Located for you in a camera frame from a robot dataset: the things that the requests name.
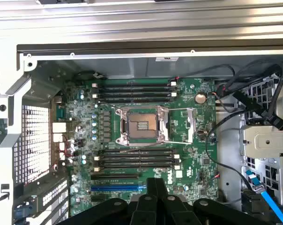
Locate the CPU socket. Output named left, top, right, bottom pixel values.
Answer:
left=114, top=105, right=171, bottom=147

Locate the silver disk bay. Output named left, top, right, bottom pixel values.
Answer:
left=239, top=76, right=283, bottom=207

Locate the open PC case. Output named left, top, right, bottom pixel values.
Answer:
left=0, top=43, right=283, bottom=225

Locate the long black expansion slot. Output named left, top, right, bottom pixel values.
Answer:
left=90, top=173, right=139, bottom=180

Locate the round coin battery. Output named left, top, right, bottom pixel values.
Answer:
left=194, top=92, right=207, bottom=104

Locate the black disk power wire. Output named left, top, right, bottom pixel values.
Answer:
left=226, top=60, right=283, bottom=131

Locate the green motherboard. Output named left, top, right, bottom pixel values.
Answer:
left=66, top=78, right=218, bottom=216

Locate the blue expansion slot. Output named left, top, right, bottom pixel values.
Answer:
left=90, top=184, right=147, bottom=192

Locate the metal socket cover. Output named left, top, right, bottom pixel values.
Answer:
left=169, top=107, right=196, bottom=145

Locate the blue disk data wire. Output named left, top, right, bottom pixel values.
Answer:
left=245, top=170, right=283, bottom=225

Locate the thin metal locking lever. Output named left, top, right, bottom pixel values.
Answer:
left=129, top=140, right=194, bottom=149
left=165, top=107, right=195, bottom=112

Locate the thin red black wire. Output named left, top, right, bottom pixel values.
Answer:
left=38, top=135, right=73, bottom=177

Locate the blue card retention clip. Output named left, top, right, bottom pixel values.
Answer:
left=14, top=203, right=37, bottom=218

